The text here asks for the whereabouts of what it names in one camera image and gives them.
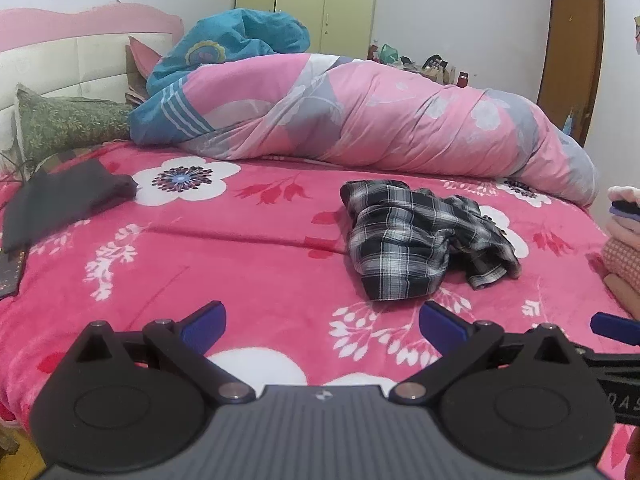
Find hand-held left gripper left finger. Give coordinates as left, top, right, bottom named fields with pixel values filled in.
left=65, top=301, right=257, bottom=405

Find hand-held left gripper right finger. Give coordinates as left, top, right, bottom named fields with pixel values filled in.
left=389, top=301, right=581, bottom=405

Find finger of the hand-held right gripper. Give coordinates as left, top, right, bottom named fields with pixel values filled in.
left=590, top=312, right=640, bottom=346
left=580, top=351, right=640, bottom=378

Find black white plaid pants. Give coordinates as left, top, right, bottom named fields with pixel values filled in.
left=340, top=179, right=523, bottom=303

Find stack of folded clothes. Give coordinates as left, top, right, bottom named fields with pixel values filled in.
left=602, top=185, right=640, bottom=322

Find pink floral blanket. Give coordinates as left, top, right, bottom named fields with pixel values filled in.
left=0, top=139, right=640, bottom=480

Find dark grey cloth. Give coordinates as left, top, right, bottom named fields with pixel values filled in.
left=2, top=160, right=140, bottom=255

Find dark patterned cloth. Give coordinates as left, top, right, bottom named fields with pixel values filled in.
left=0, top=247, right=28, bottom=302

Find pink grey floral quilt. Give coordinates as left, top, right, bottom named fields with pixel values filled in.
left=177, top=52, right=601, bottom=208

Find green floral pillow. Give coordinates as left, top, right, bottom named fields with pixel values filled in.
left=15, top=85, right=133, bottom=161

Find pink pillow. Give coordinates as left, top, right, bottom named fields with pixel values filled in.
left=124, top=35, right=166, bottom=106

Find brown wooden door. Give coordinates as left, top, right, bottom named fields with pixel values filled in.
left=536, top=0, right=606, bottom=148

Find white pink headboard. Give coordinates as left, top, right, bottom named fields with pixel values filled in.
left=0, top=4, right=185, bottom=171

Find yellow-green wardrobe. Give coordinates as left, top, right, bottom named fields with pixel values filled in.
left=236, top=0, right=380, bottom=58

